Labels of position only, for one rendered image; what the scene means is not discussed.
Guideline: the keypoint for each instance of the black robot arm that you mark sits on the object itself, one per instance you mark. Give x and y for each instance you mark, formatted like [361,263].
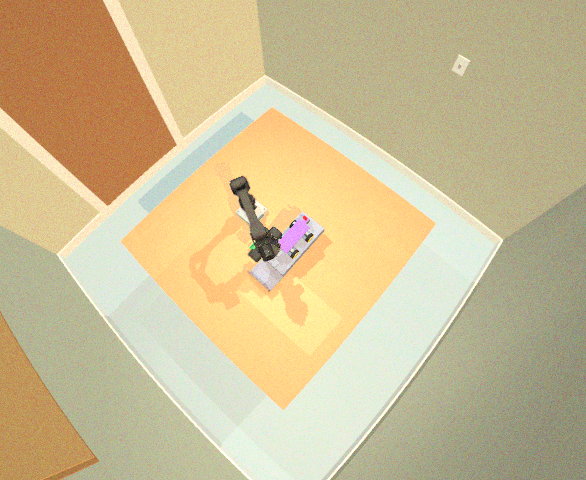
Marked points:
[268,250]

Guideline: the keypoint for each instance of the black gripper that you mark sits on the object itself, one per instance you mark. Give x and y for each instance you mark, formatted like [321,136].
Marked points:
[254,254]

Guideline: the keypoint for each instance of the purple wheeled trolley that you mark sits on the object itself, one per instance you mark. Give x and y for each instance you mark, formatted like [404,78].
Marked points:
[296,231]

